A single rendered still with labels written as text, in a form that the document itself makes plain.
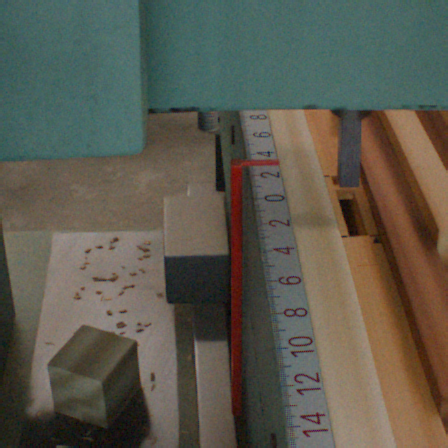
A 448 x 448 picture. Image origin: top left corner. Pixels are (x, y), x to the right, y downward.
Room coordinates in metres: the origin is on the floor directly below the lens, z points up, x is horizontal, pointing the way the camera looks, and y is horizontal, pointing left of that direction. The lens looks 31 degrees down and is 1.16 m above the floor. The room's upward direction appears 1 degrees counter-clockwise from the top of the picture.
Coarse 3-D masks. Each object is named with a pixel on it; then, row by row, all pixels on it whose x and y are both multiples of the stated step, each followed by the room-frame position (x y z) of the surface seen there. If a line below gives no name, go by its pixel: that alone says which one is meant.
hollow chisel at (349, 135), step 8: (344, 120) 0.38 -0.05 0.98; (352, 120) 0.38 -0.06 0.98; (360, 120) 0.38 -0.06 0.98; (344, 128) 0.38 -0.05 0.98; (352, 128) 0.38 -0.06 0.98; (360, 128) 0.38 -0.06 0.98; (344, 136) 0.38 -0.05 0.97; (352, 136) 0.38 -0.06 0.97; (360, 136) 0.38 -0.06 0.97; (344, 144) 0.38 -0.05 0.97; (352, 144) 0.38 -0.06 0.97; (360, 144) 0.38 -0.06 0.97; (344, 152) 0.38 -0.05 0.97; (352, 152) 0.38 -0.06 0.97; (344, 160) 0.38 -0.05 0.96; (352, 160) 0.38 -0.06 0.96; (344, 168) 0.38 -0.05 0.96; (352, 168) 0.38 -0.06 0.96; (344, 176) 0.38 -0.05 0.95; (352, 176) 0.38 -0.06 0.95; (344, 184) 0.38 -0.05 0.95; (352, 184) 0.38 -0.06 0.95
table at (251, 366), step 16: (224, 112) 0.58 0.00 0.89; (224, 128) 0.58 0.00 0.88; (224, 144) 0.58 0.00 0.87; (224, 160) 0.58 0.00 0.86; (224, 176) 0.59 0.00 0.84; (256, 368) 0.32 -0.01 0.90; (256, 384) 0.31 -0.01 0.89; (256, 400) 0.31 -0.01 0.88; (256, 416) 0.31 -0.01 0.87; (256, 432) 0.31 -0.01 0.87
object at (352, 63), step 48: (192, 0) 0.34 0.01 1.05; (240, 0) 0.35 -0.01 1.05; (288, 0) 0.35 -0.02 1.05; (336, 0) 0.35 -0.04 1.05; (384, 0) 0.35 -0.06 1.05; (432, 0) 0.35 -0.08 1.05; (192, 48) 0.34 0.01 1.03; (240, 48) 0.35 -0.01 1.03; (288, 48) 0.35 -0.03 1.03; (336, 48) 0.35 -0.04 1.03; (384, 48) 0.35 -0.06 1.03; (432, 48) 0.35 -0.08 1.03; (192, 96) 0.34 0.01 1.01; (240, 96) 0.35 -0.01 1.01; (288, 96) 0.35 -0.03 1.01; (336, 96) 0.35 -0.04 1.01; (384, 96) 0.35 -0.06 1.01; (432, 96) 0.35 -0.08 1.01
